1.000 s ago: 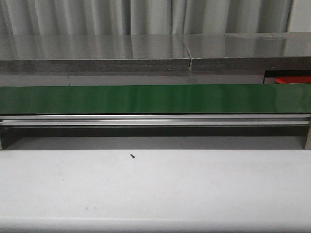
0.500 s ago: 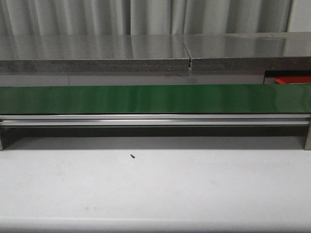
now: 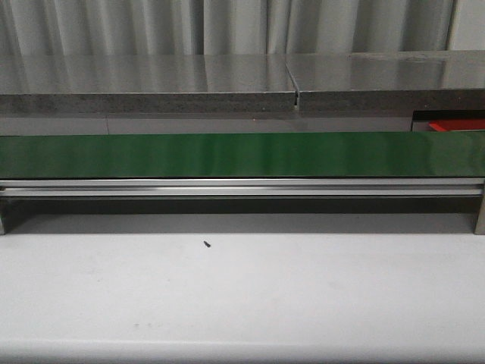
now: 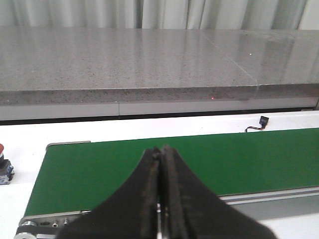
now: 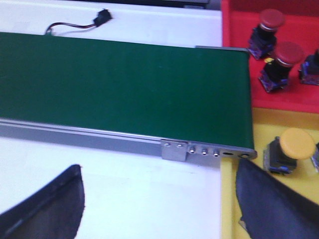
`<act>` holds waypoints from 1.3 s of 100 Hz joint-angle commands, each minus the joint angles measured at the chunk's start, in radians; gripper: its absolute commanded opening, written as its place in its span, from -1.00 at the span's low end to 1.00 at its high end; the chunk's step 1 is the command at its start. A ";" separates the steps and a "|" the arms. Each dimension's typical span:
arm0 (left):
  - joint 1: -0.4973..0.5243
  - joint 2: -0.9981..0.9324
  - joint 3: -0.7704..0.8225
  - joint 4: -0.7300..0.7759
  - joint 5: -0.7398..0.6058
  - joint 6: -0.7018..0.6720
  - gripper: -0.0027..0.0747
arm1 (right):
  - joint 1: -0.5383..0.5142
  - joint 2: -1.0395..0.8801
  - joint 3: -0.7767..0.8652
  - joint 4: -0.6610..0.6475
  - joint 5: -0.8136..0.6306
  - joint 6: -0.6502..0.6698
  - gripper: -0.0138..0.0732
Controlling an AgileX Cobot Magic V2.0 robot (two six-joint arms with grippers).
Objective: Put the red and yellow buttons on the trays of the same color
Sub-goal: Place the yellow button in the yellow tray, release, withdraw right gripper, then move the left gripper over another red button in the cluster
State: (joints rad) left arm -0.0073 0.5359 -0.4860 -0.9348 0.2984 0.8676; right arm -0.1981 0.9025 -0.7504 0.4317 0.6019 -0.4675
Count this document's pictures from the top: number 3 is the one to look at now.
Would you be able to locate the green conveyor belt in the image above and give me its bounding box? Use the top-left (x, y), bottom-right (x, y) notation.
top-left (1, 131), bottom-right (484, 180)

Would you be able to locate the grey stone slab right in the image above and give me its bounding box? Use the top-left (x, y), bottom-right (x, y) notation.
top-left (286, 51), bottom-right (484, 114)

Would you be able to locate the grey stone slab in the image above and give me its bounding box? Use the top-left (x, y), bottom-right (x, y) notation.
top-left (1, 55), bottom-right (296, 114)
top-left (286, 51), bottom-right (484, 114)

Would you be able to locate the red plastic bin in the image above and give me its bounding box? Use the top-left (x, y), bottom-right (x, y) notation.
top-left (428, 119), bottom-right (485, 132)

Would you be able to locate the grey stone slab left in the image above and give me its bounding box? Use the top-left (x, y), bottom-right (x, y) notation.
top-left (1, 55), bottom-right (296, 114)

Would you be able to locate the right conveyor support leg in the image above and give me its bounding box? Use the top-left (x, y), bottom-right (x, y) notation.
top-left (474, 197), bottom-right (485, 235)

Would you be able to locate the conveyor support leg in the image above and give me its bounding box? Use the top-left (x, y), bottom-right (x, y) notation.
top-left (0, 199), bottom-right (14, 235)
top-left (474, 197), bottom-right (485, 235)

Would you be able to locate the left conveyor support leg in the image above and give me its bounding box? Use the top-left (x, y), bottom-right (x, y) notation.
top-left (0, 199), bottom-right (14, 235)

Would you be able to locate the grey curtain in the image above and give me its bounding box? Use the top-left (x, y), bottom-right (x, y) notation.
top-left (1, 1), bottom-right (455, 56)

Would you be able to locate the aluminium conveyor frame rail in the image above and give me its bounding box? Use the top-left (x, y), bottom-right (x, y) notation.
top-left (1, 177), bottom-right (484, 199)

